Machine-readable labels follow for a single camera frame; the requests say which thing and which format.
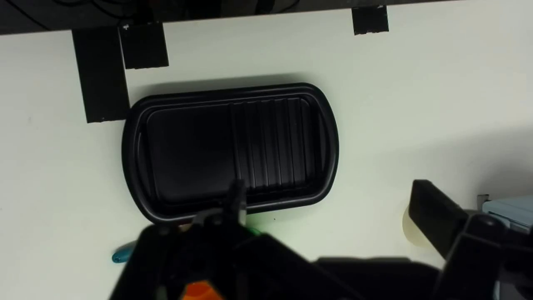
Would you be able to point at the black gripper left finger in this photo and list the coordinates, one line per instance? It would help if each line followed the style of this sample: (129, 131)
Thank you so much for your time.
(236, 206)

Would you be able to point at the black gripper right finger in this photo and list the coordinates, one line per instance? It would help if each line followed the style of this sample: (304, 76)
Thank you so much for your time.
(439, 218)

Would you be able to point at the black plastic ridged tray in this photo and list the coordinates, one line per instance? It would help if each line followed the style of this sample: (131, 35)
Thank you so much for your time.
(182, 151)

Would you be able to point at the black tape strip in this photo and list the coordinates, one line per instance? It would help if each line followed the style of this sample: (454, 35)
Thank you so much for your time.
(102, 75)

